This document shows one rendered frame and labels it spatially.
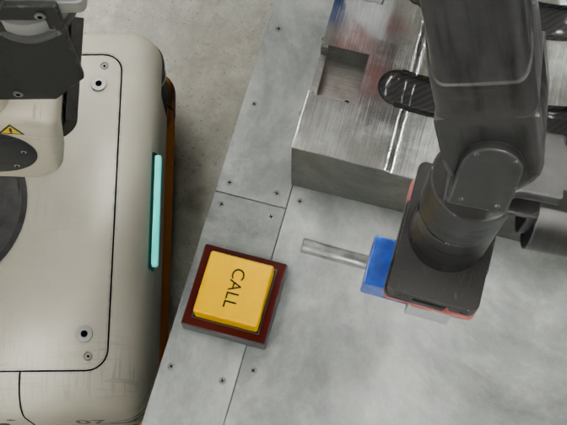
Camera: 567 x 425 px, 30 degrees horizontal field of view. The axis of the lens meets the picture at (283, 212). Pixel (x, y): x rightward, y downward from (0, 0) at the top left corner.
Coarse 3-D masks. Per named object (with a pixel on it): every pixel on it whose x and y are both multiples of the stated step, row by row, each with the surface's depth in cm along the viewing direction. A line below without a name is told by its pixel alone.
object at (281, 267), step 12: (204, 252) 99; (228, 252) 99; (204, 264) 98; (276, 264) 98; (276, 276) 98; (192, 288) 97; (276, 288) 97; (192, 300) 97; (276, 300) 97; (192, 324) 96; (204, 324) 96; (216, 324) 96; (264, 324) 96; (240, 336) 96; (252, 336) 96; (264, 336) 96
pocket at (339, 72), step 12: (324, 48) 99; (336, 48) 99; (324, 60) 99; (336, 60) 101; (348, 60) 100; (360, 60) 99; (324, 72) 100; (336, 72) 100; (348, 72) 100; (360, 72) 100; (312, 84) 99; (324, 84) 100; (336, 84) 100; (348, 84) 100; (360, 84) 100; (324, 96) 99; (336, 96) 99; (348, 96) 99
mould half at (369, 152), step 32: (352, 0) 100; (384, 0) 100; (544, 0) 101; (352, 32) 99; (384, 32) 99; (416, 32) 99; (384, 64) 98; (416, 64) 98; (320, 96) 96; (320, 128) 95; (352, 128) 95; (384, 128) 95; (416, 128) 96; (320, 160) 96; (352, 160) 94; (384, 160) 94; (416, 160) 95; (352, 192) 101; (384, 192) 99; (512, 224) 98
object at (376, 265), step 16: (304, 240) 86; (384, 240) 85; (320, 256) 86; (336, 256) 86; (352, 256) 86; (368, 256) 86; (384, 256) 85; (368, 272) 84; (384, 272) 84; (368, 288) 85; (432, 320) 87
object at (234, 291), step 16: (224, 256) 97; (208, 272) 96; (224, 272) 96; (240, 272) 96; (256, 272) 96; (272, 272) 96; (208, 288) 96; (224, 288) 96; (240, 288) 96; (256, 288) 96; (208, 304) 95; (224, 304) 95; (240, 304) 95; (256, 304) 95; (224, 320) 95; (240, 320) 95; (256, 320) 95
